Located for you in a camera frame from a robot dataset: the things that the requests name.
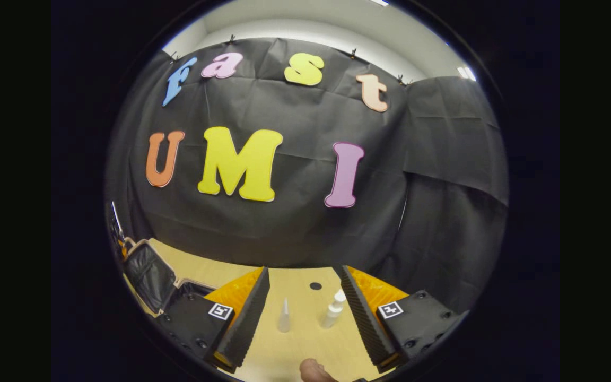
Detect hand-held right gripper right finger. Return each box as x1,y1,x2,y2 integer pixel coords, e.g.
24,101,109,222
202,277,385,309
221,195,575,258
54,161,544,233
339,265,469,374

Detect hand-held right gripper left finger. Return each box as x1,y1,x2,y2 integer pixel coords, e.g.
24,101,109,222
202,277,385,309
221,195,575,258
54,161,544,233
157,266,270,374

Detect small beige suitcase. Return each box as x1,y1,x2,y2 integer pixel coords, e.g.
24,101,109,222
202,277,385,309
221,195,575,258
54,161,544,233
123,238,217,319

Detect white pump bottle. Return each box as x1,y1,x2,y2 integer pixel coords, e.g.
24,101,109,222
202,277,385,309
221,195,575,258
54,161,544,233
320,289,348,329

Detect white cone-shaped bottle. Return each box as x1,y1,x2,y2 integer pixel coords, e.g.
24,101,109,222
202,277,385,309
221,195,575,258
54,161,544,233
276,297,292,334

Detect black backdrop cloth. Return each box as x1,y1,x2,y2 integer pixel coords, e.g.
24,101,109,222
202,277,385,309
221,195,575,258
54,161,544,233
105,37,509,314

